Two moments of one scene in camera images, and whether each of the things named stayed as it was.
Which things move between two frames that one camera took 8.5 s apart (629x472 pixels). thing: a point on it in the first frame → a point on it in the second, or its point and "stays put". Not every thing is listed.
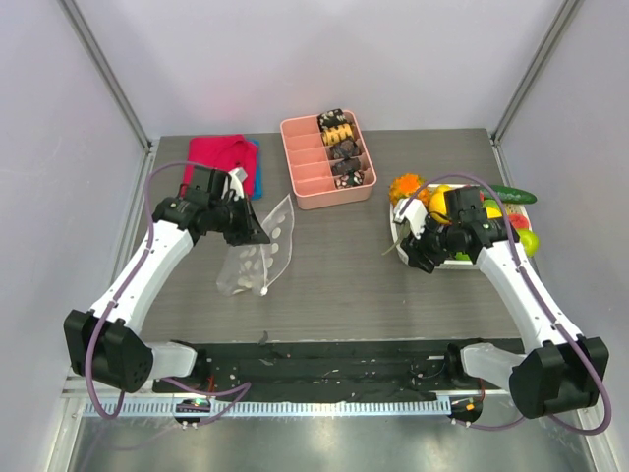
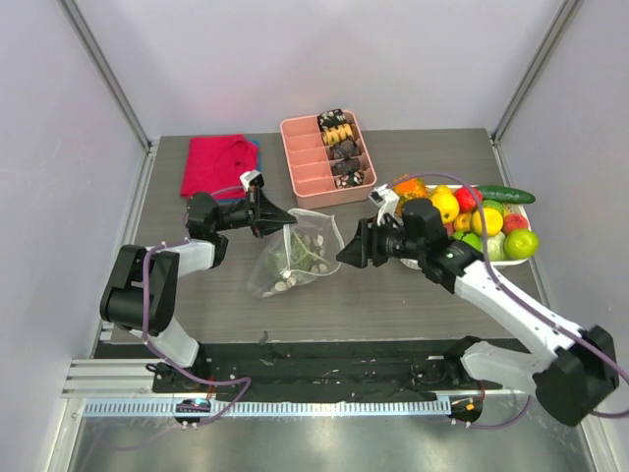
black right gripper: x=422 y=250 → x=370 y=244
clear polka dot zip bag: x=256 y=266 → x=308 y=248
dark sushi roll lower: x=346 y=166 stays put
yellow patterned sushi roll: x=340 y=133 stays put
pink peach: x=519 y=220 stays put
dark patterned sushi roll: x=330 y=119 stays put
